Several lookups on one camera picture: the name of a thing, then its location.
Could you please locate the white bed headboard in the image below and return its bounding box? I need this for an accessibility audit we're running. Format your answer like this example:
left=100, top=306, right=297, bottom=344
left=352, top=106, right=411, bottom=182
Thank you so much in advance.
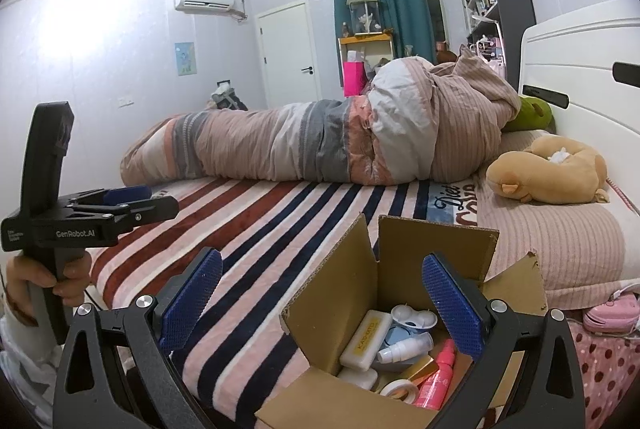
left=517, top=0, right=640, bottom=295

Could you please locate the pink grey striped duvet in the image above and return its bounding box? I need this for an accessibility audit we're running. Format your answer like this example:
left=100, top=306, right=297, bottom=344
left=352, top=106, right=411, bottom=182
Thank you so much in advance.
left=120, top=45, right=522, bottom=184

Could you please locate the striped fleece blanket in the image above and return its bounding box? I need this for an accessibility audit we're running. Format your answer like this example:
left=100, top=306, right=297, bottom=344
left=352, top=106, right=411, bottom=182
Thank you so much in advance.
left=82, top=176, right=481, bottom=429

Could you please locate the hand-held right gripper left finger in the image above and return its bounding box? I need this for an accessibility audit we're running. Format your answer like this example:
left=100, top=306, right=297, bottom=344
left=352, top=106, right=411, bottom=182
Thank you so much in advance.
left=52, top=247, right=224, bottom=429

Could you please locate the person's left forearm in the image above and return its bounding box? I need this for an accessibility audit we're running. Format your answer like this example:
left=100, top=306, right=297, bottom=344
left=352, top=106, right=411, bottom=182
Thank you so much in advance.
left=0, top=289, right=56, bottom=410

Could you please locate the pink spray bottle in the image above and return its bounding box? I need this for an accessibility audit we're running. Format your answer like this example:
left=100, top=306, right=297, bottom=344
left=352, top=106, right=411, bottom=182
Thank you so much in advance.
left=414, top=339, right=458, bottom=410

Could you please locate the green plush toy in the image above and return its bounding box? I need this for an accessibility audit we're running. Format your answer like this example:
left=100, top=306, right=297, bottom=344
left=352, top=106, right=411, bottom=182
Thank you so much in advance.
left=500, top=95, right=555, bottom=133

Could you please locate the bright pink bag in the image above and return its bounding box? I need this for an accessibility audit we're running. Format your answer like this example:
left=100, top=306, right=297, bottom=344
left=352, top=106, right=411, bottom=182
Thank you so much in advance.
left=343, top=61, right=367, bottom=98

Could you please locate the brown cardboard box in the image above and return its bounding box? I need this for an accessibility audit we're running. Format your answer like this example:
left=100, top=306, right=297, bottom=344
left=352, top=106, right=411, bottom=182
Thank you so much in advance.
left=254, top=213, right=548, bottom=429

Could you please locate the pink plastic toy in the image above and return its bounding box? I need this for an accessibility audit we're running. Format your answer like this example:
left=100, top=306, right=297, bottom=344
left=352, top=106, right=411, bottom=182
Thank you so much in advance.
left=582, top=294, right=640, bottom=335

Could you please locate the white earbuds case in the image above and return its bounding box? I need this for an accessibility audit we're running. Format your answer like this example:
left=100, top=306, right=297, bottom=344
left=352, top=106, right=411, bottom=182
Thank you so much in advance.
left=337, top=368, right=379, bottom=392

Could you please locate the white contact lens case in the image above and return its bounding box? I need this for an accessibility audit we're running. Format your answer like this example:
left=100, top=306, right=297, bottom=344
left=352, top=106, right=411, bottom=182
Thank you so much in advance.
left=390, top=305, right=438, bottom=335

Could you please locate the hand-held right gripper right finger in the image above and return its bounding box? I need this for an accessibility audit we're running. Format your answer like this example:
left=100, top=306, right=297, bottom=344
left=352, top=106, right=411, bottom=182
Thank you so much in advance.
left=421, top=251, right=587, bottom=429

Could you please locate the white door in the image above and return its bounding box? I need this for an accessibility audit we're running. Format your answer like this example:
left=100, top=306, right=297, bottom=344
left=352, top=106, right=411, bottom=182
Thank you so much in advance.
left=255, top=1, right=322, bottom=110

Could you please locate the white cable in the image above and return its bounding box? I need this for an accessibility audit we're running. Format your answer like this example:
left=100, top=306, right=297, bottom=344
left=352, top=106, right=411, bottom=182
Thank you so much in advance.
left=612, top=281, right=640, bottom=305

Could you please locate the glass display case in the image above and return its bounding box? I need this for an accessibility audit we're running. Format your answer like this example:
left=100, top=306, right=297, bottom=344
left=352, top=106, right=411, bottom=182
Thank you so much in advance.
left=346, top=0, right=383, bottom=37

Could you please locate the white case with yellow label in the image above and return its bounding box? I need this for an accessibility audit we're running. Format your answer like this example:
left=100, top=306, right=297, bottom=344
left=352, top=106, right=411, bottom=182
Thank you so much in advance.
left=339, top=310, right=393, bottom=371

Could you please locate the small blue wall poster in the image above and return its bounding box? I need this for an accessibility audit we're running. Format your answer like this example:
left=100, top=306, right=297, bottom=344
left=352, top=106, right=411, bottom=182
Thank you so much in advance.
left=175, top=42, right=196, bottom=76

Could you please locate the gold lipstick box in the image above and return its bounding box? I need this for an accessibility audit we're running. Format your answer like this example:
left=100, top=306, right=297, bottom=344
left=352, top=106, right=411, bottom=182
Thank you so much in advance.
left=397, top=355, right=436, bottom=385

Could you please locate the yellow shelf unit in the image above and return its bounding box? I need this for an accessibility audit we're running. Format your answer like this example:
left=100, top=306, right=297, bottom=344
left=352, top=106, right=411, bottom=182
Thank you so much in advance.
left=337, top=34, right=396, bottom=90

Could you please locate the clear tape roll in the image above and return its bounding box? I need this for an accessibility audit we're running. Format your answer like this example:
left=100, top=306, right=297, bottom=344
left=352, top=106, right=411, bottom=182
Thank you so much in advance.
left=378, top=379, right=419, bottom=405

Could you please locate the small white bottle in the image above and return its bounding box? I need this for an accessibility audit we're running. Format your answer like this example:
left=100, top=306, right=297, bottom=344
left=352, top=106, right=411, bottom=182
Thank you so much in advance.
left=376, top=333, right=434, bottom=364

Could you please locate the window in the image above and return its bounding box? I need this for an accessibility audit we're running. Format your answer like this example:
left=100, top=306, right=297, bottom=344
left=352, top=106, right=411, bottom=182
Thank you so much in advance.
left=417, top=0, right=446, bottom=44

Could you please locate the pink ribbed pillow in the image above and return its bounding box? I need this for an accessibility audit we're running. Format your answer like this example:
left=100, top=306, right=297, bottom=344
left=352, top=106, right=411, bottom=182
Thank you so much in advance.
left=472, top=129, right=628, bottom=295

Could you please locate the black and grey equipment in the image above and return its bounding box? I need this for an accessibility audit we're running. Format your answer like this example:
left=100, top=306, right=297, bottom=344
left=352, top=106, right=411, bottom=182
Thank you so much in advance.
left=209, top=80, right=249, bottom=112

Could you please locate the brown plush toy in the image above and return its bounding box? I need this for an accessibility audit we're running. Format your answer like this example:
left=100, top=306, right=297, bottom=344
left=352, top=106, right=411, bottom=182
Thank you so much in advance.
left=486, top=134, right=611, bottom=204

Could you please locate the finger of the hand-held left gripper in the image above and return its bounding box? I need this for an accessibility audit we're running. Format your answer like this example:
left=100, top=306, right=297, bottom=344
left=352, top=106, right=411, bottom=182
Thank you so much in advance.
left=59, top=185, right=152, bottom=210
left=67, top=196, right=180, bottom=234

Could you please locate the person's left hand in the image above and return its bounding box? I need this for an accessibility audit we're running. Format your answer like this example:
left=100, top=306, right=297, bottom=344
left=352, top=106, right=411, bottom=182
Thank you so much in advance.
left=5, top=253, right=94, bottom=322

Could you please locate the pink polka-dot sheet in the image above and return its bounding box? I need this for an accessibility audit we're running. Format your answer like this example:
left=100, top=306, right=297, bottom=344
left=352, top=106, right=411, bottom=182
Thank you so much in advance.
left=565, top=314, right=640, bottom=429

